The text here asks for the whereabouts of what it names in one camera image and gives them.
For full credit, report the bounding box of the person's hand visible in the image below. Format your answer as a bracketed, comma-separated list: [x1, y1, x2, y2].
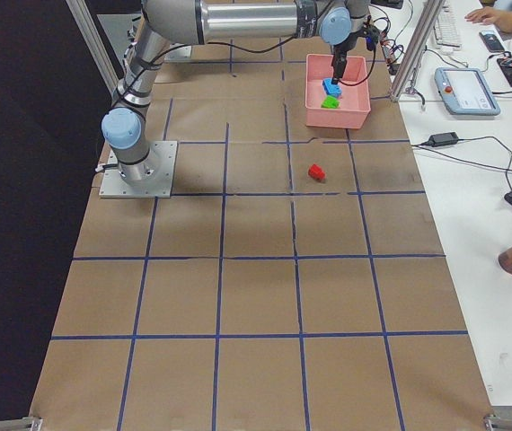
[464, 6, 508, 24]

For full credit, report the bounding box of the black power adapter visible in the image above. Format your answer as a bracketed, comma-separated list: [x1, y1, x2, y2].
[421, 132, 460, 148]

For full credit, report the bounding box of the aluminium frame post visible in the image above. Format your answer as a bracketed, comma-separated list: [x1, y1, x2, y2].
[390, 0, 444, 102]

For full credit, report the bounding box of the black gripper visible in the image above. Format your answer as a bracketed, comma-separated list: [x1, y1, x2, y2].
[331, 44, 347, 84]

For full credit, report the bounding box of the black smartphone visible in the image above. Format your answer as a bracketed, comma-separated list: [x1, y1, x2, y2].
[479, 31, 506, 53]

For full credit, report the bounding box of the white keyboard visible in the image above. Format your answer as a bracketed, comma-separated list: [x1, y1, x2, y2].
[433, 5, 462, 49]

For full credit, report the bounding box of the blue teach pendant tablet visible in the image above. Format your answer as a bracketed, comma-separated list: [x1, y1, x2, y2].
[434, 67, 500, 117]

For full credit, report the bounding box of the red toy block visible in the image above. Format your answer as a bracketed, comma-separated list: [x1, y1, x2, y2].
[307, 163, 326, 182]

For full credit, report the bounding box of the blue toy block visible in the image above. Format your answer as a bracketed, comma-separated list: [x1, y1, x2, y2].
[322, 78, 342, 99]

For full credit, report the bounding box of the green toy block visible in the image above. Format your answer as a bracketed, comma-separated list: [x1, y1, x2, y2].
[321, 95, 340, 110]

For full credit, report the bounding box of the pink plastic box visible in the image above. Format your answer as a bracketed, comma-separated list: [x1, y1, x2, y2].
[305, 54, 371, 129]

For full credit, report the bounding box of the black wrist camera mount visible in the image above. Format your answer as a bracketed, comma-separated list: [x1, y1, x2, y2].
[361, 23, 380, 52]

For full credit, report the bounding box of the brown paper table cover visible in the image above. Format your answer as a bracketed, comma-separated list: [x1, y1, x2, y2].
[31, 39, 490, 430]

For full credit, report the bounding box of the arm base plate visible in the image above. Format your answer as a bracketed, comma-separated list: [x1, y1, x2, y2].
[100, 141, 178, 198]

